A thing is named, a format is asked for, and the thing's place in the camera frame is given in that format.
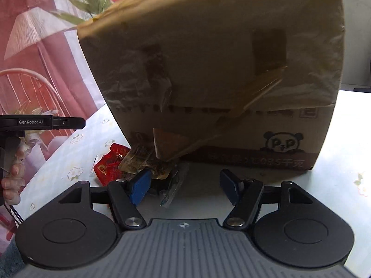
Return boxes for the red snack packet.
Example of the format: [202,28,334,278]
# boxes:
[93,143,131,186]

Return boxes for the brown cardboard box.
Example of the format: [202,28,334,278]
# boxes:
[77,0,346,171]

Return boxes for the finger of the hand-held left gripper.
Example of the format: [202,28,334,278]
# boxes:
[52,117,86,130]

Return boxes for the white floral tablecloth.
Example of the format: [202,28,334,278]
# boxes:
[17,89,371,278]

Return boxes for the printed curtain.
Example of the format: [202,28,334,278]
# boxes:
[0,0,129,239]

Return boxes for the black cable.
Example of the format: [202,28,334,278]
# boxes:
[3,204,24,227]

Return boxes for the person's left hand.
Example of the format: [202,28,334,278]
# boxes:
[1,142,30,207]

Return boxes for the clear plastic wrapper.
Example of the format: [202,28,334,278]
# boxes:
[160,161,190,208]

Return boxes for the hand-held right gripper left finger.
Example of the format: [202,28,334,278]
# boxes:
[58,168,153,231]

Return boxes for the blue fuzzy cloth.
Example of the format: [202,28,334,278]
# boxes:
[0,237,26,278]

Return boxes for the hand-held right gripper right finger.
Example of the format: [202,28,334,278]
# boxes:
[219,168,315,229]

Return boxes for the white panel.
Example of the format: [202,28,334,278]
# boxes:
[337,0,371,94]

